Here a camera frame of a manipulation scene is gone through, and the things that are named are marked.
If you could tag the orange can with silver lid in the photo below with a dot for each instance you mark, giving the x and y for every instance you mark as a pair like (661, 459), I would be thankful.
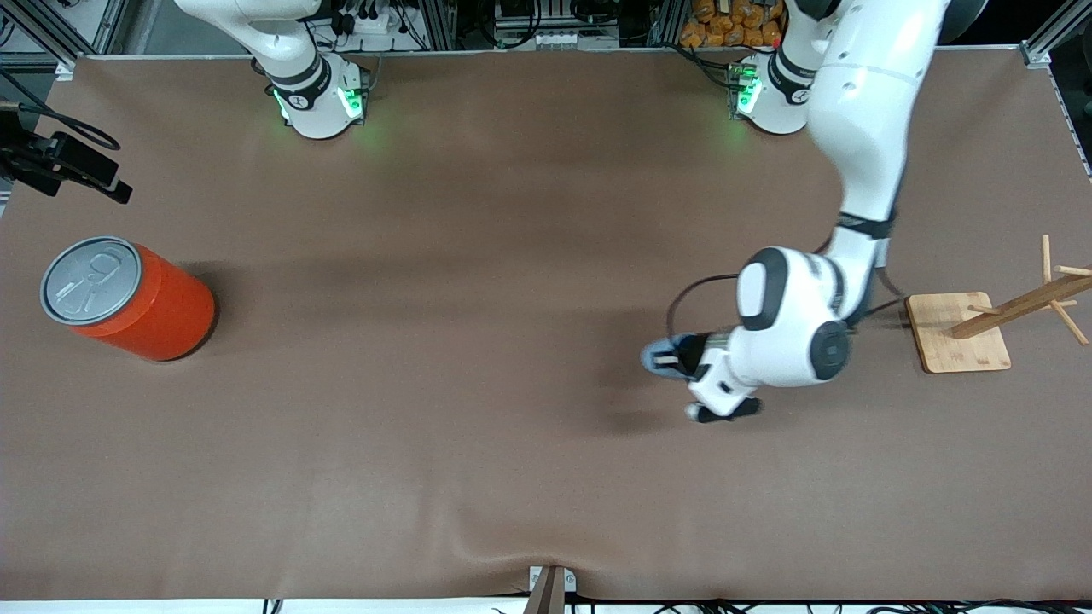
(162, 315)

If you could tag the wooden mug tree stand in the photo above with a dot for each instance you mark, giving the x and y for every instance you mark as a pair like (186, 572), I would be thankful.
(947, 333)

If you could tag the white power strip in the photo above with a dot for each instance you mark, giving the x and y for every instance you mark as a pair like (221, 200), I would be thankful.
(559, 39)

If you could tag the light blue plastic cup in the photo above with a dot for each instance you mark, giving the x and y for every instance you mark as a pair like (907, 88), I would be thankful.
(661, 350)

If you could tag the metal table clamp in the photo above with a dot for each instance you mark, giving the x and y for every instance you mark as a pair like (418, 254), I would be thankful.
(550, 593)

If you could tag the bag of orange snacks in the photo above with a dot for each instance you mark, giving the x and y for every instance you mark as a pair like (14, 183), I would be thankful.
(725, 26)

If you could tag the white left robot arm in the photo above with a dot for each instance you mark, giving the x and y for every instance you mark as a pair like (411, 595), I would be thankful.
(862, 102)

